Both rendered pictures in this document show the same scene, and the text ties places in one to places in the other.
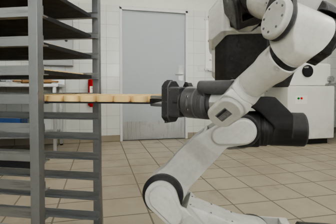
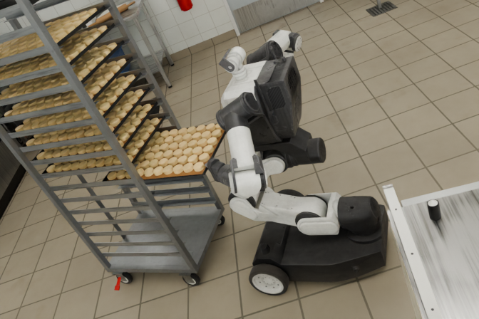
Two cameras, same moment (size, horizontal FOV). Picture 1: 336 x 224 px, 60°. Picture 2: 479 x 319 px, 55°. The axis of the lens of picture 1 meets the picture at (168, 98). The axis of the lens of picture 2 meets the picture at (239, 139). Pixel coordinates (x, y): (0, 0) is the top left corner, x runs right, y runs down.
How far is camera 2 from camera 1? 1.49 m
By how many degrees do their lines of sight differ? 36
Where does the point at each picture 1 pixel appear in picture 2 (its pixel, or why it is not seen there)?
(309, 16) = (244, 185)
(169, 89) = (212, 168)
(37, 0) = (109, 135)
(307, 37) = (247, 191)
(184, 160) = not seen: hidden behind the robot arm
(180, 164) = not seen: hidden behind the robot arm
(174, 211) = (250, 213)
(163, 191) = (239, 204)
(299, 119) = (312, 150)
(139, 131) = (256, 15)
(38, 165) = (159, 213)
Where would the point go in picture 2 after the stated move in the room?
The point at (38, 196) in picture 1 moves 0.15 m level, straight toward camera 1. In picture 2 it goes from (167, 226) to (170, 246)
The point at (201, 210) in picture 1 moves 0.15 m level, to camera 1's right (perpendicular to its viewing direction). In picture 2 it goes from (269, 206) to (299, 201)
